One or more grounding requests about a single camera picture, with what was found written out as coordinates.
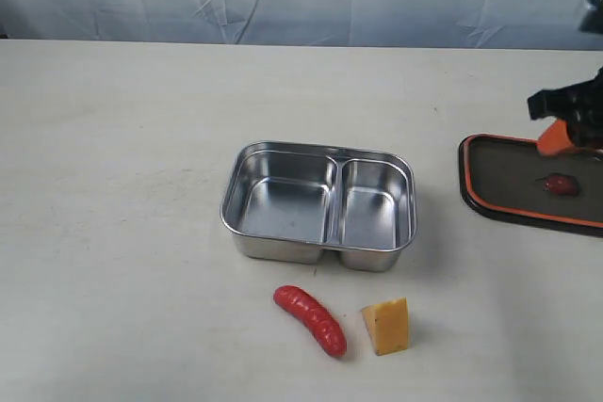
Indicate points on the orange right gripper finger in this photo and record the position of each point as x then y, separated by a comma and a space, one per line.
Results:
555, 140

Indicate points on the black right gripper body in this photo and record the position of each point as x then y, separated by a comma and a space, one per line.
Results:
579, 105

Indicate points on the dark transparent box lid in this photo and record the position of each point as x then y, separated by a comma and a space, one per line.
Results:
506, 179

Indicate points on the yellow toy cheese wedge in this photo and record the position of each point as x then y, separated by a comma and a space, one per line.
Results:
388, 326

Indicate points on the stainless steel lunch box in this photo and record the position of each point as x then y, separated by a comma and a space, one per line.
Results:
292, 202

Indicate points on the red toy sausage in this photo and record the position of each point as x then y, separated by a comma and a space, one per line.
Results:
314, 316

